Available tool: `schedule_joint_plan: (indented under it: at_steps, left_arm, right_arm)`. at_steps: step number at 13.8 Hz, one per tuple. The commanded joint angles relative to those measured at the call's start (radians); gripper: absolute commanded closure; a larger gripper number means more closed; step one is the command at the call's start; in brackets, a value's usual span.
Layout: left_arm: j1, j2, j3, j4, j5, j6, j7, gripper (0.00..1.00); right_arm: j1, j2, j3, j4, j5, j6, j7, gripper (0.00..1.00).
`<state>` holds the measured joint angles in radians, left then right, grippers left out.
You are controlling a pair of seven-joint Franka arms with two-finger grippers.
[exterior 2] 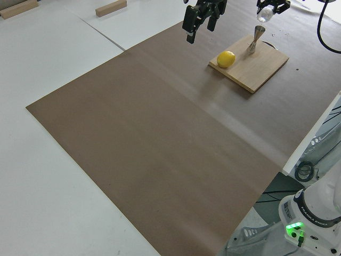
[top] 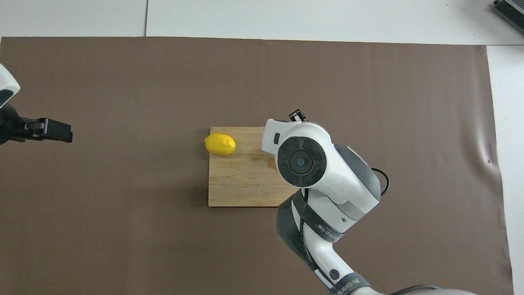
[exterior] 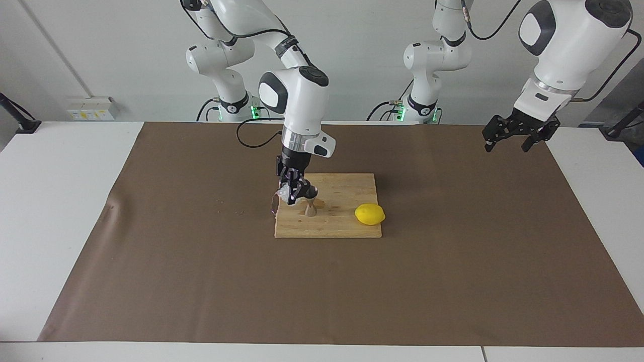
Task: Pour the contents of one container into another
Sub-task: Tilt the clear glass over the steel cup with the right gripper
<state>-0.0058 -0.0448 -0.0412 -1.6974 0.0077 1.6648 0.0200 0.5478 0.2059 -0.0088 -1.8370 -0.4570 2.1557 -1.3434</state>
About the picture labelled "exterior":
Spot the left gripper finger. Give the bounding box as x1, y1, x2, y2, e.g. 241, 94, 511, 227
482, 116, 514, 152
521, 120, 560, 152

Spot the wooden cutting board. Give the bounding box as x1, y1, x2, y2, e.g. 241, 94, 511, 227
272, 173, 382, 238

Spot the yellow lemon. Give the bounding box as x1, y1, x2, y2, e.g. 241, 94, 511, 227
355, 203, 386, 226

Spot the brown paper table mat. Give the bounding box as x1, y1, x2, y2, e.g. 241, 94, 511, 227
38, 122, 644, 347

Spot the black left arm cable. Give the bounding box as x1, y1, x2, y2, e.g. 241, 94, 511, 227
460, 0, 640, 102

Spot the black camera stand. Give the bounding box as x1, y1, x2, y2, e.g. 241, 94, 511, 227
601, 101, 644, 141
0, 92, 42, 134

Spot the black base power cable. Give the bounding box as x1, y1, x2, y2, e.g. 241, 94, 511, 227
366, 101, 403, 122
196, 98, 220, 122

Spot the white wall socket box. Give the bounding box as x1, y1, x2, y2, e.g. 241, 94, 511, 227
67, 97, 120, 121

